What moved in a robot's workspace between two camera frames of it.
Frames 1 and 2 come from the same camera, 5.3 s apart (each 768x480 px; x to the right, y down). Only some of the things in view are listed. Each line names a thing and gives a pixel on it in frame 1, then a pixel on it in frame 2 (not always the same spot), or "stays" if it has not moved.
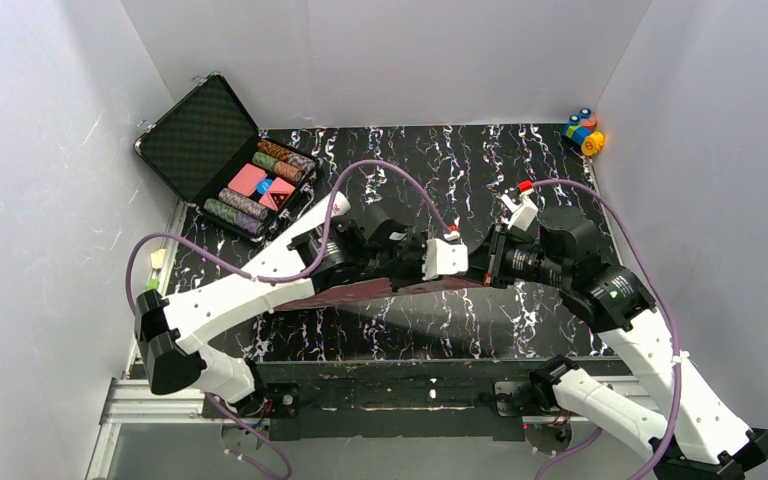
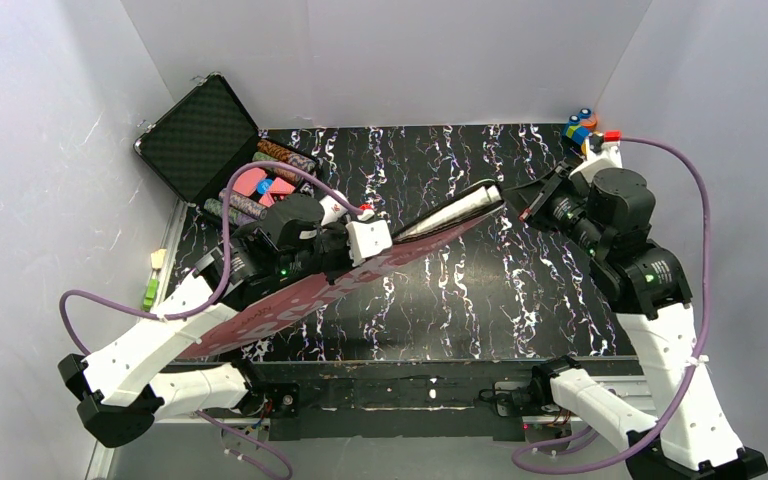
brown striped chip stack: (289, 156) stays
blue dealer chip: (263, 185) stays
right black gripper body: (493, 253) to (549, 198)
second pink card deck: (277, 193) stays
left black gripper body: (414, 249) to (342, 240)
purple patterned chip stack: (243, 202) stays
